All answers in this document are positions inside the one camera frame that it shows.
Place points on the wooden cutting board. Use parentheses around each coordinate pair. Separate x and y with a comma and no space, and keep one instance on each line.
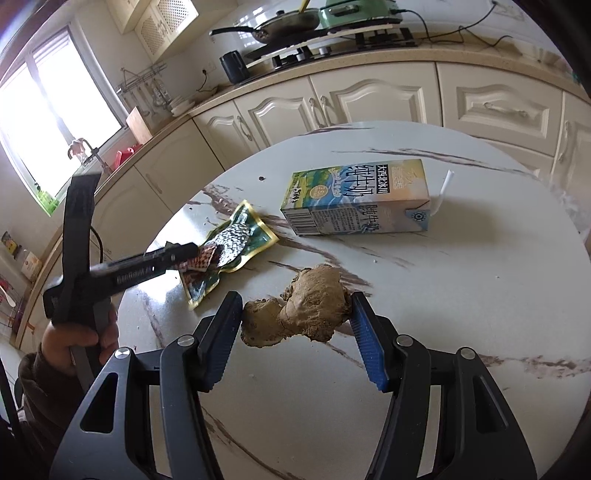
(138,125)

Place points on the green electric cooker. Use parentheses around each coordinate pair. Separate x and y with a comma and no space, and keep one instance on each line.
(360,11)

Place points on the wok with lid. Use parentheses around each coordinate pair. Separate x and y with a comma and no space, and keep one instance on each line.
(284,23)

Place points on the window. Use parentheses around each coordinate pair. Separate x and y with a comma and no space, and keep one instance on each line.
(51,115)

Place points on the milk carton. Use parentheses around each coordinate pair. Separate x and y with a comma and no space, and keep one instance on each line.
(360,198)

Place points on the person's left forearm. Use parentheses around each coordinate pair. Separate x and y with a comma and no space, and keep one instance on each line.
(46,399)

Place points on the green fish snack wrapper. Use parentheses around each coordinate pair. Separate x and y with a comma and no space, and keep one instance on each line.
(240,235)

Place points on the metal faucet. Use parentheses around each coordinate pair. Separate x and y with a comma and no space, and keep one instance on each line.
(87,154)

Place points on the dark sauce bottle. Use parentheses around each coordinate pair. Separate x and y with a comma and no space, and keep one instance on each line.
(9,243)

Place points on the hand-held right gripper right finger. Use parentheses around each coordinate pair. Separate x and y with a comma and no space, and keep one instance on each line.
(369,344)

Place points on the round marble table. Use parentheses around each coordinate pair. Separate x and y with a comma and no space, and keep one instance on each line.
(461,300)

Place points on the cream lower cabinets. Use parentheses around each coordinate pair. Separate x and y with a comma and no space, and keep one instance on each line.
(369,97)

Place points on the hanging utensil rack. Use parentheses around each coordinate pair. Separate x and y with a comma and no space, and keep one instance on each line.
(143,83)

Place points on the black gas hob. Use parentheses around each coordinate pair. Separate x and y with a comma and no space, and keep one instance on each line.
(323,40)

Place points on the ginger root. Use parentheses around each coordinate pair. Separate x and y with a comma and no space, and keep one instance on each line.
(314,300)

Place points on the black kettle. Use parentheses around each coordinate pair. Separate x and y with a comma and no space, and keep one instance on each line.
(234,68)

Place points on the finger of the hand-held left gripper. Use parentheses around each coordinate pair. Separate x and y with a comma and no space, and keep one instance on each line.
(178,257)

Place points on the green bottle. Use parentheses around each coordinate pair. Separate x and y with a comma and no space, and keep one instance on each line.
(47,204)

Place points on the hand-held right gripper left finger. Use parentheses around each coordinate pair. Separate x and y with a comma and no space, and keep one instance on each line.
(219,344)

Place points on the small lattice door cabinet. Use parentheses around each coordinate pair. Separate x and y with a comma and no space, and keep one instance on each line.
(157,25)

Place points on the stack of white bowls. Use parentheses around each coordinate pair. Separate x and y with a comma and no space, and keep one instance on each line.
(181,106)

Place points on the person's left hand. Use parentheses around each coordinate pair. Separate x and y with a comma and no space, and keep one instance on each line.
(60,339)

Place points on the red basket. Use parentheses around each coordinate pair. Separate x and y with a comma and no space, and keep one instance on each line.
(127,155)

